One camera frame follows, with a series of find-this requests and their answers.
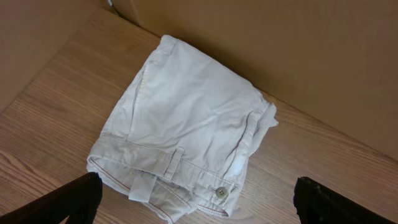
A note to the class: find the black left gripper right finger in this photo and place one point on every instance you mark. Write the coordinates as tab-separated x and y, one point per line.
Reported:
317	204

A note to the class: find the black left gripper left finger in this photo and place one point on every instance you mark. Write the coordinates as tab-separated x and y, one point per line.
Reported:
75	202

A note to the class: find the beige shorts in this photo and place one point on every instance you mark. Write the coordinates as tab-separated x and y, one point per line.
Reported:
180	137

